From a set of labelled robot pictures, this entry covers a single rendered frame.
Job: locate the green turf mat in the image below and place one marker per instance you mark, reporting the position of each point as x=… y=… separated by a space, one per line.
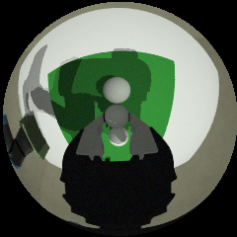
x=77 y=98

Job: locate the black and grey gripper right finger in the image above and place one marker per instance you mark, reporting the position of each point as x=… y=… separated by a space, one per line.
x=149 y=145

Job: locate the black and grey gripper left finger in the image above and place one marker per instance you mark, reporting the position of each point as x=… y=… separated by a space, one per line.
x=84 y=146

